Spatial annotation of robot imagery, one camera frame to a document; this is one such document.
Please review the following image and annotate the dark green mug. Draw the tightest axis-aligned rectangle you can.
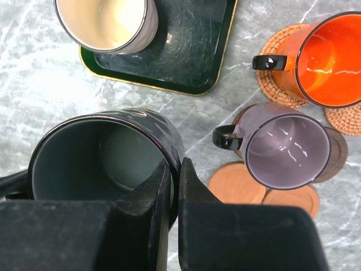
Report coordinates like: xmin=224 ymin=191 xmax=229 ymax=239
xmin=1 ymin=108 xmax=185 ymax=223

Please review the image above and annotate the light wood coaster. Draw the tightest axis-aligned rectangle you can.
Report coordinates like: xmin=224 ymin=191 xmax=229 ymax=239
xmin=208 ymin=162 xmax=266 ymax=204
xmin=262 ymin=185 xmax=320 ymax=218

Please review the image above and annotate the lilac mug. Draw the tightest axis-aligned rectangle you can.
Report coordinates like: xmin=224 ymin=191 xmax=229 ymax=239
xmin=212 ymin=102 xmax=331 ymax=190

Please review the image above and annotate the orange mug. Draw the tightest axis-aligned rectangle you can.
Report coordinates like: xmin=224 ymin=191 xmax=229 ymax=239
xmin=252 ymin=11 xmax=360 ymax=108

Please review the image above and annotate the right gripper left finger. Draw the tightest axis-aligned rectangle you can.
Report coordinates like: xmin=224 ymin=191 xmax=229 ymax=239
xmin=1 ymin=161 xmax=171 ymax=270

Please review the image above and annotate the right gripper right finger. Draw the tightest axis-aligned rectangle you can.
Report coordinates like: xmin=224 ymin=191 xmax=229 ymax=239
xmin=178 ymin=158 xmax=329 ymax=270

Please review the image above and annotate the black serving tray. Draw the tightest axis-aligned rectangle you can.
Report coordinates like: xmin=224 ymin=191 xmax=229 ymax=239
xmin=79 ymin=0 xmax=237 ymax=95

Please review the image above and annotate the woven rattan coaster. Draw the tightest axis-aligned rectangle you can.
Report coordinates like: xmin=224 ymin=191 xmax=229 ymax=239
xmin=256 ymin=23 xmax=309 ymax=108
xmin=324 ymin=103 xmax=361 ymax=136

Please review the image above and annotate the cream mug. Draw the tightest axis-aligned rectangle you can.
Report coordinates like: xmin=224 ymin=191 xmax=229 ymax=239
xmin=54 ymin=0 xmax=159 ymax=54

